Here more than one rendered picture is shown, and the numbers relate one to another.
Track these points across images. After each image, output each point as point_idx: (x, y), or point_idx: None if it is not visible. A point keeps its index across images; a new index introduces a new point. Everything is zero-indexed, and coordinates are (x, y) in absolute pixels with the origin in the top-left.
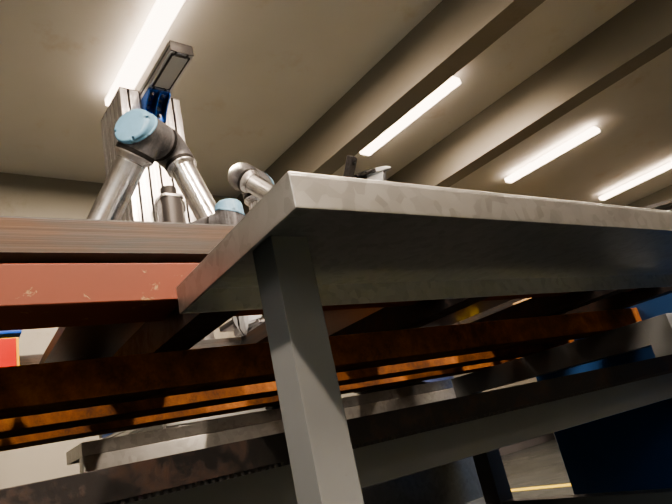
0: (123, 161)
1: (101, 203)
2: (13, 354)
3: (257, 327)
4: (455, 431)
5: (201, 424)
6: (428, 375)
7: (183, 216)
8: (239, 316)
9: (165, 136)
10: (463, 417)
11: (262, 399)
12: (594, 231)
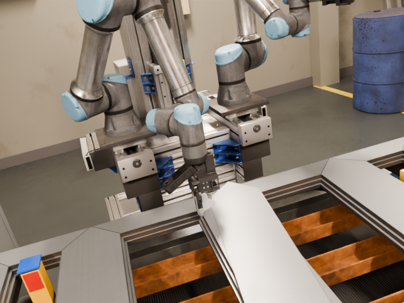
0: (91, 34)
1: (83, 68)
2: (39, 280)
3: (208, 226)
4: None
5: (178, 239)
6: (351, 227)
7: (166, 13)
8: (196, 207)
9: (125, 3)
10: None
11: (210, 272)
12: None
